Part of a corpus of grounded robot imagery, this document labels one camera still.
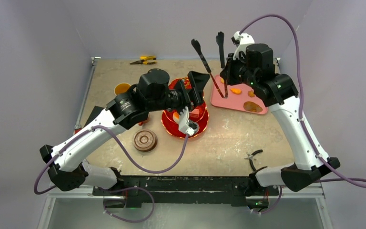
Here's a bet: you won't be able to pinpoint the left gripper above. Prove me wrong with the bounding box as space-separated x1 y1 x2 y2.
148 72 211 120

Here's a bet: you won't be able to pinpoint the pink serving tray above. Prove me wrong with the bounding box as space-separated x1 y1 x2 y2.
210 84 268 115

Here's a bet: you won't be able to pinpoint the pink layered cake slice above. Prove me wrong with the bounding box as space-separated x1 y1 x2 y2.
189 109 201 118

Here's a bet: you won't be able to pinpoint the black serving tongs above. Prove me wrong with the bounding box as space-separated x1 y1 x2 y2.
190 31 229 99

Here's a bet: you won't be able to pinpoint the yellow frosted donut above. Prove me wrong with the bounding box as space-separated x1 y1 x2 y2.
173 112 180 123

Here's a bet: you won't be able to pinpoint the red three-tier cake stand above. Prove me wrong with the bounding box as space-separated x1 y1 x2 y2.
161 77 209 139

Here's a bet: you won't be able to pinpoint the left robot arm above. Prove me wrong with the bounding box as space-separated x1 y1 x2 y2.
40 69 210 195

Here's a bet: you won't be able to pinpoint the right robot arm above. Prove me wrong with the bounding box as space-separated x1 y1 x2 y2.
220 43 340 194

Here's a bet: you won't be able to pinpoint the white mug with tea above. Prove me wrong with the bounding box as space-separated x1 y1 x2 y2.
114 83 131 96

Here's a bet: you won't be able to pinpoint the orange duck pastry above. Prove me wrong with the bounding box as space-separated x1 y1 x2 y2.
230 88 242 94

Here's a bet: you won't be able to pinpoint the flower-shaped orange cookie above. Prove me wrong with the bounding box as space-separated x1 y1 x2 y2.
248 91 255 97

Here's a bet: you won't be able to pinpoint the brown bread roll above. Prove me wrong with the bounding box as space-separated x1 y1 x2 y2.
243 101 263 113

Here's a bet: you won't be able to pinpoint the round brown wooden lid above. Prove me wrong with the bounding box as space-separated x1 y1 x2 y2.
132 129 158 152

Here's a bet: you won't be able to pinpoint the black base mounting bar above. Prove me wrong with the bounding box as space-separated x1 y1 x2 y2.
92 175 279 208

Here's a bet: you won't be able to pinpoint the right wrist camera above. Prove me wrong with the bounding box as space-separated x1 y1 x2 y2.
232 31 255 60

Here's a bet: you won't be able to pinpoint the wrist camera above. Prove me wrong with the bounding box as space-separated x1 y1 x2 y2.
178 106 200 136
232 31 255 60

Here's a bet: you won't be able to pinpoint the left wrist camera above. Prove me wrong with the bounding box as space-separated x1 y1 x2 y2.
178 106 200 136

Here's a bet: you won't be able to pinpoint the yellow-handled pliers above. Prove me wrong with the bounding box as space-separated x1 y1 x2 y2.
130 56 157 65

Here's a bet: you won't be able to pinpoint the black-handled pliers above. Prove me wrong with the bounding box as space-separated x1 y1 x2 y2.
244 149 263 172

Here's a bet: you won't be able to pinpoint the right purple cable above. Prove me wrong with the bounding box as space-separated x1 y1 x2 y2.
239 13 366 216

